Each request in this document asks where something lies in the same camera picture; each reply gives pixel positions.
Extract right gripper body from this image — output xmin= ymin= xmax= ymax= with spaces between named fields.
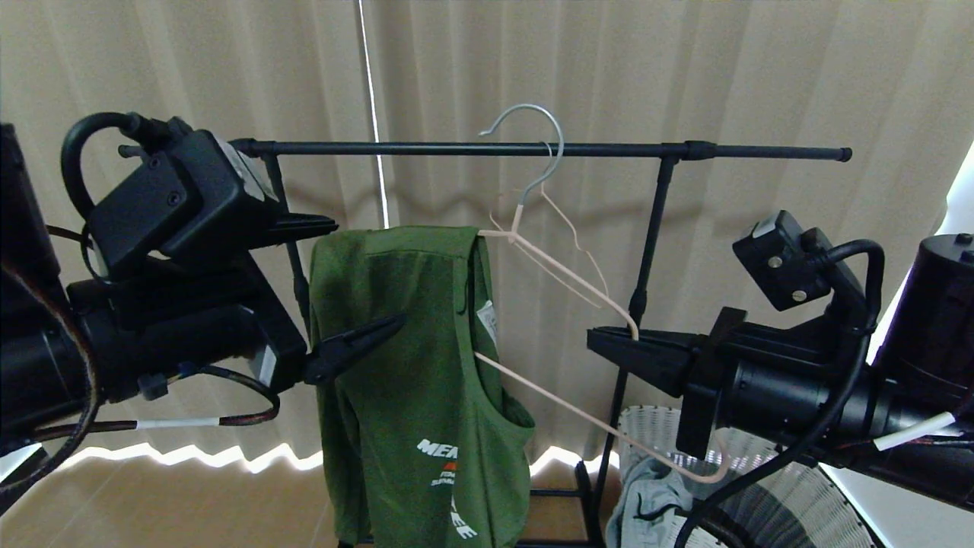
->
xmin=676 ymin=308 xmax=887 ymax=457

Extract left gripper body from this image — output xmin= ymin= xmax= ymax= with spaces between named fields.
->
xmin=0 ymin=255 xmax=309 ymax=438

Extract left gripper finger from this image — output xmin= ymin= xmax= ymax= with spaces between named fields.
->
xmin=260 ymin=213 xmax=339 ymax=248
xmin=303 ymin=312 xmax=408 ymax=385

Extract green printed T-shirt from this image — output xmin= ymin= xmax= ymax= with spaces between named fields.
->
xmin=308 ymin=225 xmax=537 ymax=548

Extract pale grey shorts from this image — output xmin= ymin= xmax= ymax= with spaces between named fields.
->
xmin=605 ymin=455 xmax=697 ymax=548

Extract pink clothes hanger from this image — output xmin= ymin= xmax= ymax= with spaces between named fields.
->
xmin=472 ymin=103 xmax=733 ymax=486
xmin=491 ymin=141 xmax=612 ymax=309

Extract white laundry basket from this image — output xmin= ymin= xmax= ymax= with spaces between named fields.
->
xmin=615 ymin=406 xmax=876 ymax=548

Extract black clothes rack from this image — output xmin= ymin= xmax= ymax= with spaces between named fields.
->
xmin=118 ymin=139 xmax=853 ymax=548

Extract beige curtain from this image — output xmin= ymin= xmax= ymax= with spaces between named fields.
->
xmin=0 ymin=0 xmax=974 ymax=473

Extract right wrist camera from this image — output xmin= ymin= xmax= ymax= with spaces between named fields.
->
xmin=732 ymin=211 xmax=872 ymax=336

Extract black cable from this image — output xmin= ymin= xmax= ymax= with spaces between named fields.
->
xmin=61 ymin=113 xmax=164 ymax=221
xmin=673 ymin=238 xmax=889 ymax=548

